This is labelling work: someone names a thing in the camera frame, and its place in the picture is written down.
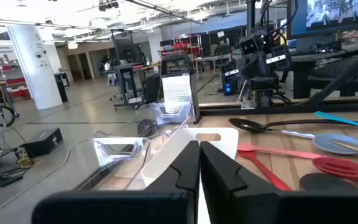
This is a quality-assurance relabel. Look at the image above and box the metal box grater black handle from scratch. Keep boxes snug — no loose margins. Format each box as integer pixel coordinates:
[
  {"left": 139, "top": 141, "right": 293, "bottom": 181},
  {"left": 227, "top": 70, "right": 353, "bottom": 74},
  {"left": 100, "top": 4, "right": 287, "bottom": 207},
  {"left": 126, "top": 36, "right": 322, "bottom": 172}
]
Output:
[{"left": 160, "top": 54, "right": 201, "bottom": 124}]

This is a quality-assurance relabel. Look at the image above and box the black slotted spoon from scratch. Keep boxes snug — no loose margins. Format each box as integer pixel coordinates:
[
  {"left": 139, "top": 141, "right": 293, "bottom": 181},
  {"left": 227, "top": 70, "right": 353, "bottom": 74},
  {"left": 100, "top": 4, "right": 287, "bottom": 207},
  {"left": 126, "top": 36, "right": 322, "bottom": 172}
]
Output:
[{"left": 228, "top": 117, "right": 358, "bottom": 134}]

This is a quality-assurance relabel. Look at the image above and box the black aluminium table frame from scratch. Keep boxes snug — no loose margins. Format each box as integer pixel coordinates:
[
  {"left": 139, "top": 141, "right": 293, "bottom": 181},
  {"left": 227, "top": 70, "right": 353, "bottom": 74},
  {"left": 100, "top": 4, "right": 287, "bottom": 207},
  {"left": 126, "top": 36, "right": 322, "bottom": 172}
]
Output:
[{"left": 197, "top": 45, "right": 358, "bottom": 116}]

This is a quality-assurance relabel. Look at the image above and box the silver metal cutlery piece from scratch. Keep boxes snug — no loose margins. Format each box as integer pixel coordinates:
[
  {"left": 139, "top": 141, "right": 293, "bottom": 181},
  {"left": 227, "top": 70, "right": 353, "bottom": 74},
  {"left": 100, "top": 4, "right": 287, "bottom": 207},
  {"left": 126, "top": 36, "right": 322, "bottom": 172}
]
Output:
[{"left": 280, "top": 129, "right": 316, "bottom": 140}]

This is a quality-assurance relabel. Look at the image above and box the blue-grey plastic spoon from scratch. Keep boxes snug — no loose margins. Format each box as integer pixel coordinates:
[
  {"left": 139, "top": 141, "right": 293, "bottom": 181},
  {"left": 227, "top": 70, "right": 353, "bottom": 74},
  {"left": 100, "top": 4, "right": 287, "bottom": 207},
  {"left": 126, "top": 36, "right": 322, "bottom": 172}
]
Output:
[{"left": 312, "top": 133, "right": 358, "bottom": 156}]

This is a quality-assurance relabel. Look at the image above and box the red silicone spatula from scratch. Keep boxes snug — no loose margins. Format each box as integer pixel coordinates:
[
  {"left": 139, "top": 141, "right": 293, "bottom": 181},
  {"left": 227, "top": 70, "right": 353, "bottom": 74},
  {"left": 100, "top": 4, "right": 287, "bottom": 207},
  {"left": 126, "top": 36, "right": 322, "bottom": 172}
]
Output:
[{"left": 237, "top": 150, "right": 292, "bottom": 192}]

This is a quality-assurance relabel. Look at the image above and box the black rolling cart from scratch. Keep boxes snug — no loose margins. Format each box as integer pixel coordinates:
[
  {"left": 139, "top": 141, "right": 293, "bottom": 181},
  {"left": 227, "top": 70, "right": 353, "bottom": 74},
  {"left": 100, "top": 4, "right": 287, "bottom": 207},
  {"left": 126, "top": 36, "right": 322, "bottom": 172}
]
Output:
[{"left": 113, "top": 63, "right": 143, "bottom": 110}]

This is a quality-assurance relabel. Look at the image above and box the pink silicone spatula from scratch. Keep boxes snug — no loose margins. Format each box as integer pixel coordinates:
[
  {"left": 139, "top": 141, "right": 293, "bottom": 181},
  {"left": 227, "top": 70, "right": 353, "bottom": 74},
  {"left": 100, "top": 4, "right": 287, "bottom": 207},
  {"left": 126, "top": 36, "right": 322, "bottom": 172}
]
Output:
[{"left": 237, "top": 142, "right": 326, "bottom": 160}]

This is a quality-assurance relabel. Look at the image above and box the black desk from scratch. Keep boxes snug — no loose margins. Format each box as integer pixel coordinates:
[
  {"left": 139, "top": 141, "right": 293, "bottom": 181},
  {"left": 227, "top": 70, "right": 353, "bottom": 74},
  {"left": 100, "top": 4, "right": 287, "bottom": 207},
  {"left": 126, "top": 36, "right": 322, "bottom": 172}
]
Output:
[{"left": 290, "top": 43, "right": 358, "bottom": 100}]

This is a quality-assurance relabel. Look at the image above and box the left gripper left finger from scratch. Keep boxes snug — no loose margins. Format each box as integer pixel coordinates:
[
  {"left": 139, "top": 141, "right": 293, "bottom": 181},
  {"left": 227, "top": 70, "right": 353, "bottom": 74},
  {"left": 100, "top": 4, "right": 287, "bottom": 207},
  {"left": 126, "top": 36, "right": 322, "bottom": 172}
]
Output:
[{"left": 31, "top": 140, "right": 201, "bottom": 224}]

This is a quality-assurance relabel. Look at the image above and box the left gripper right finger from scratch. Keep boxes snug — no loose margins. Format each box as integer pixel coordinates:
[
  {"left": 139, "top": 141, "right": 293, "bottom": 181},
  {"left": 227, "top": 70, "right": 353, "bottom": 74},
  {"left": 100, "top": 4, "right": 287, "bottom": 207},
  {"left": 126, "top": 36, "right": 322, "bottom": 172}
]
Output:
[{"left": 200, "top": 141, "right": 358, "bottom": 224}]

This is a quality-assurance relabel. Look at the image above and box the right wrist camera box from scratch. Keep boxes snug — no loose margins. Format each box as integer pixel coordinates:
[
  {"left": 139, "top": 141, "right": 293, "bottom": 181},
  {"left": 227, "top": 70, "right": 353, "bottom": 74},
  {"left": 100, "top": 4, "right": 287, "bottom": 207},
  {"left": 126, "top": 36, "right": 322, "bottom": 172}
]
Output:
[{"left": 239, "top": 34, "right": 260, "bottom": 57}]

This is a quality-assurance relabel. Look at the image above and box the red parts shelf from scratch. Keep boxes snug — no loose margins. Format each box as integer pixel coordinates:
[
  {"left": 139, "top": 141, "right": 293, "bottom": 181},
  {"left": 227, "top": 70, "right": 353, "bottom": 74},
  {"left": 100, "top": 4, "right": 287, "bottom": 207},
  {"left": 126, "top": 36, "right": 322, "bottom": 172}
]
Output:
[{"left": 160, "top": 34, "right": 203, "bottom": 60}]

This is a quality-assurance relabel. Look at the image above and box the black solid spoon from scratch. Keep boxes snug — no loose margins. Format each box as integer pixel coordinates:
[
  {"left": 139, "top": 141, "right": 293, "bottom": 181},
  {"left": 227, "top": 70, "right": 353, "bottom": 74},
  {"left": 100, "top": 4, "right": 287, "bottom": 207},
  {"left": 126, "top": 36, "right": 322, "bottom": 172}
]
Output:
[{"left": 299, "top": 172, "right": 358, "bottom": 193}]

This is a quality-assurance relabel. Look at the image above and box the white round pillar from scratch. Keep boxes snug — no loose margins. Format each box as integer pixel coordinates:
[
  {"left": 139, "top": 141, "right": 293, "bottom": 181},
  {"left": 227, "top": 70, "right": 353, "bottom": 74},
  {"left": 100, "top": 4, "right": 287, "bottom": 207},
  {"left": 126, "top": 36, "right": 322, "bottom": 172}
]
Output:
[{"left": 7, "top": 24, "right": 63, "bottom": 110}]

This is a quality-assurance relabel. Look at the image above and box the clear plastic bin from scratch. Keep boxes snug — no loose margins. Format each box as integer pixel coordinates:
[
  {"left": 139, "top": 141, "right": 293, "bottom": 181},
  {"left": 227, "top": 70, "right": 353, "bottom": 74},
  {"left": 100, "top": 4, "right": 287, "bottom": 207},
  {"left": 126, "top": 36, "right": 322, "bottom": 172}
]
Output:
[
  {"left": 68, "top": 123, "right": 183, "bottom": 191},
  {"left": 135, "top": 101, "right": 196, "bottom": 138}
]

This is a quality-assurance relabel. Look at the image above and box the blue silicone spatula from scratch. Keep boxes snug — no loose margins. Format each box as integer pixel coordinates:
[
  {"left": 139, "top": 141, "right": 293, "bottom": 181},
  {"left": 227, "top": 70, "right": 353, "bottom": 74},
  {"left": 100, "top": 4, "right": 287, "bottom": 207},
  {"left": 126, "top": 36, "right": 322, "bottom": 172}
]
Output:
[{"left": 314, "top": 111, "right": 358, "bottom": 132}]

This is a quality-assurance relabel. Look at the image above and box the white plastic bin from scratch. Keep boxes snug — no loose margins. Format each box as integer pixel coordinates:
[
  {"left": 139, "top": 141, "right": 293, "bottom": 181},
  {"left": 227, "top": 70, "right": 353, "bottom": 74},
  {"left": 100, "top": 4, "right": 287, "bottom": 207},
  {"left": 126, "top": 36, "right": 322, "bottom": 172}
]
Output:
[{"left": 140, "top": 126, "right": 239, "bottom": 224}]

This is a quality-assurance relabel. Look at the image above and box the red slotted spoon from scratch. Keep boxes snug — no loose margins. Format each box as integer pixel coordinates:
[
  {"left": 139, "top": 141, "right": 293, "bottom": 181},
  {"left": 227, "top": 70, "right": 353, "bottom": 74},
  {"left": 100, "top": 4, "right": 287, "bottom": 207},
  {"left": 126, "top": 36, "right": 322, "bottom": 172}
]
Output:
[{"left": 311, "top": 156, "right": 358, "bottom": 183}]

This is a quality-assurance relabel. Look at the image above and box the black floor case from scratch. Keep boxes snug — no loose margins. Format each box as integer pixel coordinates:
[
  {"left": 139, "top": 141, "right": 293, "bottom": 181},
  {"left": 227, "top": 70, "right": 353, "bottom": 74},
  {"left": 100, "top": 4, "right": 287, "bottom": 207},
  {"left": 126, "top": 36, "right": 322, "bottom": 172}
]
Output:
[{"left": 22, "top": 127, "right": 64, "bottom": 159}]

